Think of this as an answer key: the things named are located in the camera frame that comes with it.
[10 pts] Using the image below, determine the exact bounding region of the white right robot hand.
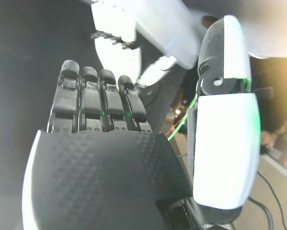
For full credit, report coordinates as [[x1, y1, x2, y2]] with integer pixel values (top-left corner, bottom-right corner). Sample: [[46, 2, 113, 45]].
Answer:
[[22, 14, 262, 230]]

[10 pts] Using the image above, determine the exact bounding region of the black floor cable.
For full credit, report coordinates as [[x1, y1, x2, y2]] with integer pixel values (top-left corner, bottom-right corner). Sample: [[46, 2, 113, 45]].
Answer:
[[248, 196, 276, 230], [256, 172, 287, 230]]

